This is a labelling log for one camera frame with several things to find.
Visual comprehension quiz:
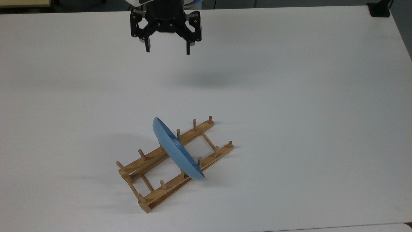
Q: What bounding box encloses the wooden plate rack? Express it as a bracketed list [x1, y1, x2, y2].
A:
[116, 116, 234, 214]

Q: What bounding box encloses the light wooden board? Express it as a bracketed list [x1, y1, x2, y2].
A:
[0, 0, 52, 8]

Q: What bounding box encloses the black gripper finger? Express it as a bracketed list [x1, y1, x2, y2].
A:
[175, 10, 202, 55]
[130, 9, 155, 53]

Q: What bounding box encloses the blue plate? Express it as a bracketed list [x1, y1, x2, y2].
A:
[152, 117, 205, 180]

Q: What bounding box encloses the black table clamp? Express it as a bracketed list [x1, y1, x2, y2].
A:
[367, 0, 392, 18]

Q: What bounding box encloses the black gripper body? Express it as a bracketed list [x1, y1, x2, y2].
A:
[146, 0, 186, 34]

